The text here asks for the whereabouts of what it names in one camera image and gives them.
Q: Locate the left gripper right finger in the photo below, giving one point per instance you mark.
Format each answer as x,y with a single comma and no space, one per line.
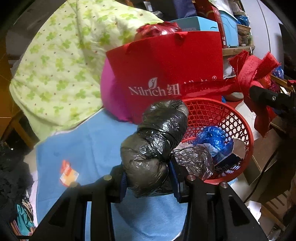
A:
178,178

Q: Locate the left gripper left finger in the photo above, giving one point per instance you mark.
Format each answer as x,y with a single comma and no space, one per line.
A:
119,184

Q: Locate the black plastic bag bundle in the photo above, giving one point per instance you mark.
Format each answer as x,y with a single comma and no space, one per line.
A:
146,153

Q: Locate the red mesh ribbon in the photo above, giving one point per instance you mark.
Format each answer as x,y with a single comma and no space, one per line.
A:
208,82

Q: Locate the orange wrapper bundle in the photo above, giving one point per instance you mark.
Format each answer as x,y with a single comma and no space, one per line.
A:
68,174

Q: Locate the blue plastic bag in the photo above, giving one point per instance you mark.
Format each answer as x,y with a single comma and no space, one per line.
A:
212,135

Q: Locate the blue cardboard box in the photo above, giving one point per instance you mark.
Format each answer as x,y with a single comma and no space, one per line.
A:
231,155

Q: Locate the light blue blanket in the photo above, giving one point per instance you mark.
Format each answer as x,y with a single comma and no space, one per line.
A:
93,149

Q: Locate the red plastic mesh basket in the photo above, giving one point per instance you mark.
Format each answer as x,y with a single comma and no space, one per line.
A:
229,125

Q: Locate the magenta pillow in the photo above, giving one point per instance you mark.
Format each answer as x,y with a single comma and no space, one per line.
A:
111,94

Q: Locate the turquoise storage box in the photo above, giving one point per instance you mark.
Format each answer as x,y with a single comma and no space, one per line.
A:
230,29

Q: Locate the black lace garment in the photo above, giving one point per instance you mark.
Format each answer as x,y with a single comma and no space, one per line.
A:
15,180

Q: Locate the teal cloth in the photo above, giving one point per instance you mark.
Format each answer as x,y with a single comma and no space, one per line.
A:
24,220

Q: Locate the red Nilrich paper bag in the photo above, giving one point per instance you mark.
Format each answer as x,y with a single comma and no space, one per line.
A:
152,69

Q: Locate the green clover quilt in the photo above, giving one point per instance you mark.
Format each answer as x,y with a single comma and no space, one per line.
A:
57,83

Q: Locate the light blue fashion box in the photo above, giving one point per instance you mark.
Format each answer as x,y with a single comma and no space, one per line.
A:
196,23

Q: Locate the red plastic bag in paperbag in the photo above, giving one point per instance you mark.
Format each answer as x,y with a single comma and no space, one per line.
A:
158,29

